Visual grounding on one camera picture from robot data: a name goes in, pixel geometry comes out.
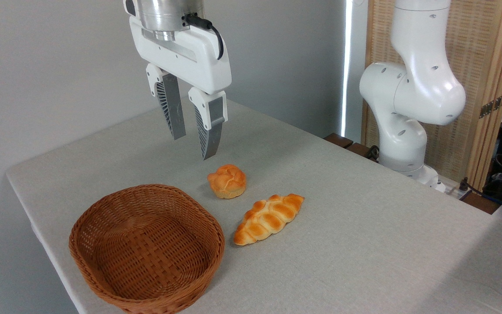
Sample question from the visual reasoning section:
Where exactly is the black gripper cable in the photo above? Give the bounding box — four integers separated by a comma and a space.
183, 14, 224, 60

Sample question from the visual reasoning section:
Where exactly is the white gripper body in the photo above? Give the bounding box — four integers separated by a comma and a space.
129, 15, 232, 96

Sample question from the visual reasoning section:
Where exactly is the white vertical light strip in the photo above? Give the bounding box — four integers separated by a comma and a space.
341, 0, 354, 138

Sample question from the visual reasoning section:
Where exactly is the white power strip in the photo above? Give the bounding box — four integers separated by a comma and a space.
425, 177, 471, 199

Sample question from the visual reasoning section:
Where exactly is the dark wooden base board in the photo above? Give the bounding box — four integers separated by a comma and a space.
323, 133, 501, 215

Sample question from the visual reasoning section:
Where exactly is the long braided bread loaf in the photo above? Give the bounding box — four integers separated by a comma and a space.
234, 194, 305, 246

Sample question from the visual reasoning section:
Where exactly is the round knotted bread roll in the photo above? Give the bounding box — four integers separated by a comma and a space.
207, 164, 247, 199

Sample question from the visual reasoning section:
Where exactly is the brass screen hinge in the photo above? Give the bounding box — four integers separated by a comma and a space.
479, 92, 502, 119

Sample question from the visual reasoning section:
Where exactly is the grey tablecloth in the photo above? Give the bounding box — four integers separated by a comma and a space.
6, 92, 502, 314

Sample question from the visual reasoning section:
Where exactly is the brown wicker basket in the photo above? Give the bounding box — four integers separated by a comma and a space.
69, 184, 226, 314

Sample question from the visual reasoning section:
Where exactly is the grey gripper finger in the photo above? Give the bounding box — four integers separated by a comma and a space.
188, 86, 228, 160
146, 63, 187, 140

